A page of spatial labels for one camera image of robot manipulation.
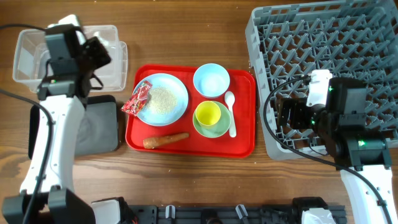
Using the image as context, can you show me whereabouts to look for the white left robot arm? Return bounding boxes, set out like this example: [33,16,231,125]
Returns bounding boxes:
[2,14,139,223]

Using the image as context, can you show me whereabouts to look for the red snack wrapper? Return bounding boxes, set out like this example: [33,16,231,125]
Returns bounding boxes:
[121,81,152,116]

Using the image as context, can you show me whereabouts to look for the black waste tray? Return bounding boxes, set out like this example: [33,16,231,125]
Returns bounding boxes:
[28,95,120,160]

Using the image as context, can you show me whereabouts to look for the pile of rice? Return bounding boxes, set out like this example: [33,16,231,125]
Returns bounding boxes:
[147,87,177,115]

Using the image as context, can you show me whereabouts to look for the grey dishwasher rack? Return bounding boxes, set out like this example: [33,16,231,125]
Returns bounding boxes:
[245,1,397,160]

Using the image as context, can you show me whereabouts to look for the red serving tray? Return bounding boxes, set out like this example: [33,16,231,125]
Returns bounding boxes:
[125,64,256,158]

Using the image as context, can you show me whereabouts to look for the orange carrot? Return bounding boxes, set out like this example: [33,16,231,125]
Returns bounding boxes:
[143,133,190,149]

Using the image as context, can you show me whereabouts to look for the white plastic spoon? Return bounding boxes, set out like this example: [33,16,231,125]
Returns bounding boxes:
[224,91,237,138]

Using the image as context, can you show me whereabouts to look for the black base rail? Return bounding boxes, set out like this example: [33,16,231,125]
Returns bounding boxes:
[129,197,348,224]

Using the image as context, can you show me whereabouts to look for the clear plastic bin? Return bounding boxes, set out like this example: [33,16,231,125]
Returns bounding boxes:
[12,25,128,93]

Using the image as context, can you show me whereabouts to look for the light blue bowl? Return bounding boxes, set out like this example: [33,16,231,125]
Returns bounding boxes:
[193,63,231,98]

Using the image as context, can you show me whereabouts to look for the green bowl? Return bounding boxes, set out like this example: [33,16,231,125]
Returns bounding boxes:
[193,101,231,138]

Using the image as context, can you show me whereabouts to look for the yellow cup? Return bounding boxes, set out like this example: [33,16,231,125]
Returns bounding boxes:
[195,101,221,128]

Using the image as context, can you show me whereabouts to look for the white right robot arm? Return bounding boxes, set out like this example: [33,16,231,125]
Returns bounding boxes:
[264,70,397,223]

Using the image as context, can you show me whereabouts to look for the light blue plate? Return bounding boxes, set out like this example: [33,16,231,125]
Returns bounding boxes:
[133,73,189,126]

